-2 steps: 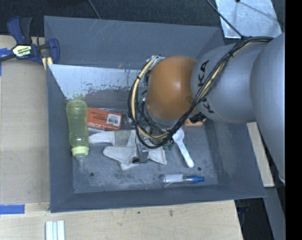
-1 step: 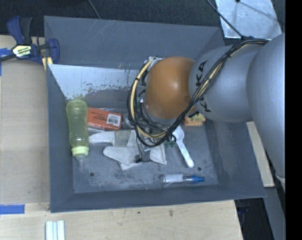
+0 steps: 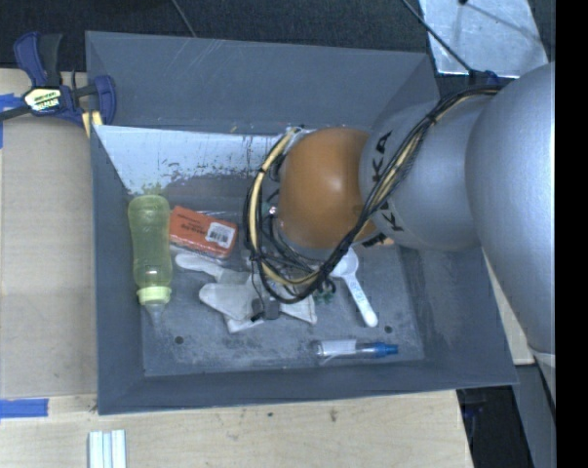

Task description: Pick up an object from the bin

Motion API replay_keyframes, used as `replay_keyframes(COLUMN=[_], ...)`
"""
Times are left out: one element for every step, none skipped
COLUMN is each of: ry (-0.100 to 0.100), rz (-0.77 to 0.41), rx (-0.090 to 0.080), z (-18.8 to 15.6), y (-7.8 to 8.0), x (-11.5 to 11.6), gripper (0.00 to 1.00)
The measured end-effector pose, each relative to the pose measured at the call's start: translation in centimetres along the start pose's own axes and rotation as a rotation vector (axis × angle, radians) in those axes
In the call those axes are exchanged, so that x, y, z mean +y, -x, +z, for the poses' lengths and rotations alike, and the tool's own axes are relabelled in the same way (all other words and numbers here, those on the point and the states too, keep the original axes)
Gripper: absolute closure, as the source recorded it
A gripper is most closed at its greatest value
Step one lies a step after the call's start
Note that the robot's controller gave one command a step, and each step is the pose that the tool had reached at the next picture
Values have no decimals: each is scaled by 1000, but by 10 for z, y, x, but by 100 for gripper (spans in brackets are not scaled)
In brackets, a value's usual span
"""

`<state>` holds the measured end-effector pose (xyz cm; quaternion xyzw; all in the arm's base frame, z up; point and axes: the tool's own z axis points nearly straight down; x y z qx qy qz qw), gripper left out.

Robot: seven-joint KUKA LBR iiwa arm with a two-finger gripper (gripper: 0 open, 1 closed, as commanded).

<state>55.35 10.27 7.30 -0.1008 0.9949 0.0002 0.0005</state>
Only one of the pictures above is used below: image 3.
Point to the white crumpled plastic piece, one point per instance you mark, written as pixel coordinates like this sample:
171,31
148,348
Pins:
225,298

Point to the clear pen with blue cap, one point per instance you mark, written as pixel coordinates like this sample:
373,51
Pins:
352,349

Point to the white measuring scoop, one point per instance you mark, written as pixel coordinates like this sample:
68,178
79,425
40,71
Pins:
359,290

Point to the orange box with barcode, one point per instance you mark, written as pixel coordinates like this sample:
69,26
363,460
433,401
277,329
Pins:
201,232

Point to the yellow baby bottle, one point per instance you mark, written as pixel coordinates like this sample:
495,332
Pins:
150,242

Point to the grey metal bin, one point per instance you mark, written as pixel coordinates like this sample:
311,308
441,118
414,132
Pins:
215,86

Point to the pale wood board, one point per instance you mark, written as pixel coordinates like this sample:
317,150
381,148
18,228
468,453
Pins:
45,261

